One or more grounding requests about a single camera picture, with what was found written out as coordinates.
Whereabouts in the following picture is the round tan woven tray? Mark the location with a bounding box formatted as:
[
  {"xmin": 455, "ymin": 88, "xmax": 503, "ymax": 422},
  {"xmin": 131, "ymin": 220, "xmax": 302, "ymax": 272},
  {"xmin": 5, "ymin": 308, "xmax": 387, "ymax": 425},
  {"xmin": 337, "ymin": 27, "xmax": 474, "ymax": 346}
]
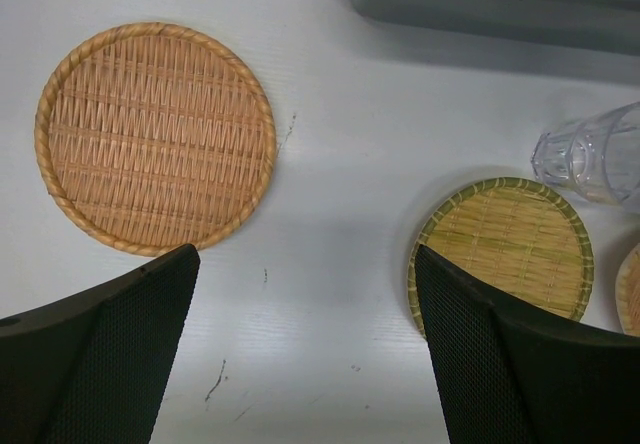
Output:
[{"xmin": 34, "ymin": 22, "xmax": 277, "ymax": 257}]

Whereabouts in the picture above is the triangular woven tray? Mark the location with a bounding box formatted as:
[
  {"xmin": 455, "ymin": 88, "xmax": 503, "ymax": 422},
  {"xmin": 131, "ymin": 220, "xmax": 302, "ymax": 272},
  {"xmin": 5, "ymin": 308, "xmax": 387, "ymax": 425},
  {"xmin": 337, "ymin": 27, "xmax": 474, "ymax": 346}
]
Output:
[{"xmin": 615, "ymin": 245, "xmax": 640, "ymax": 337}]

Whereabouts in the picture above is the clear plastic cup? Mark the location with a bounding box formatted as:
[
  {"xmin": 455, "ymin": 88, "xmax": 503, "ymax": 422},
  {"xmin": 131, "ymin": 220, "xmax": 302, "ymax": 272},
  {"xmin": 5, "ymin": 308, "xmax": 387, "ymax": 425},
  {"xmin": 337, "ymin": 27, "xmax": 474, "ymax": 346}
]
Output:
[{"xmin": 531, "ymin": 103, "xmax": 639, "ymax": 214}]

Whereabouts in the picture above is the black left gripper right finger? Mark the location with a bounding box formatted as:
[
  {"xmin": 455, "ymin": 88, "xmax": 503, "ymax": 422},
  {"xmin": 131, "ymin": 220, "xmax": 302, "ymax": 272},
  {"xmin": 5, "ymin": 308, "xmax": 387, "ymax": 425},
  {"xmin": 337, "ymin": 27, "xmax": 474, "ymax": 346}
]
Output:
[{"xmin": 414, "ymin": 246, "xmax": 639, "ymax": 443}]

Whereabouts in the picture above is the round green-rimmed bamboo tray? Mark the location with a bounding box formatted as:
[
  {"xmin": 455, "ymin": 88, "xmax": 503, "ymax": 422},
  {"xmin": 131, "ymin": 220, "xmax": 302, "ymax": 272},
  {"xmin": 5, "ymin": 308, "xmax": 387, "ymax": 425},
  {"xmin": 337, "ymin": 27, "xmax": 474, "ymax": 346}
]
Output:
[{"xmin": 413, "ymin": 177, "xmax": 595, "ymax": 322}]

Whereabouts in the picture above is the grey plastic bin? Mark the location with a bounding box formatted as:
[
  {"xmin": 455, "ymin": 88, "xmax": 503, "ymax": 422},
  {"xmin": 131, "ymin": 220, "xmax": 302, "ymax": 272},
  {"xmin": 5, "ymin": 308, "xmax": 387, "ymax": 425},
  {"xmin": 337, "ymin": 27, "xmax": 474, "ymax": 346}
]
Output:
[{"xmin": 350, "ymin": 0, "xmax": 639, "ymax": 55}]

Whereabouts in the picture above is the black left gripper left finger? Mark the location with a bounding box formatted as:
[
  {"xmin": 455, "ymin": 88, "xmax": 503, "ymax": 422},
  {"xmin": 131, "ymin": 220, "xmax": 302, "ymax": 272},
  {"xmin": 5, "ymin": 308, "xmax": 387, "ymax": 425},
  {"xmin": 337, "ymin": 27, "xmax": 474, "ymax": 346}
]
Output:
[{"xmin": 1, "ymin": 244, "xmax": 200, "ymax": 443}]

